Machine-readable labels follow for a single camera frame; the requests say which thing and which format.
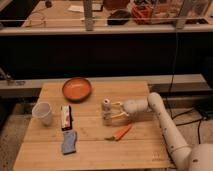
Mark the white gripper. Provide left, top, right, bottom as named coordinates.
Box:
left=111, top=99, right=148, bottom=119

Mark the small white bottle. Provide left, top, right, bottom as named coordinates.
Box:
left=101, top=99, right=112, bottom=126

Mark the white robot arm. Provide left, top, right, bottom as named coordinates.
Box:
left=114, top=92, right=213, bottom=171

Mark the orange carrot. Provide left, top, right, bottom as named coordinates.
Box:
left=106, top=124, right=132, bottom=141

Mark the orange bowl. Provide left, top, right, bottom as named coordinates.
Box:
left=62, top=77, right=92, bottom=102

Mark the white paper cup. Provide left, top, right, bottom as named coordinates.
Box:
left=32, top=102, right=53, bottom=126

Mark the black pouch on shelf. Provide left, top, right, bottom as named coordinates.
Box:
left=107, top=10, right=131, bottom=25

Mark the orange container on shelf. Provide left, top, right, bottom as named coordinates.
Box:
left=131, top=5, right=153, bottom=25

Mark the white paper on shelf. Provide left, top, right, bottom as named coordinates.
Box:
left=68, top=5, right=84, bottom=13

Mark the hanging black cable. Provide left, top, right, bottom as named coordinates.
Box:
left=166, top=31, right=180, bottom=118

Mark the metal shelf post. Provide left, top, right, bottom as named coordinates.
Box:
left=83, top=0, right=93, bottom=31

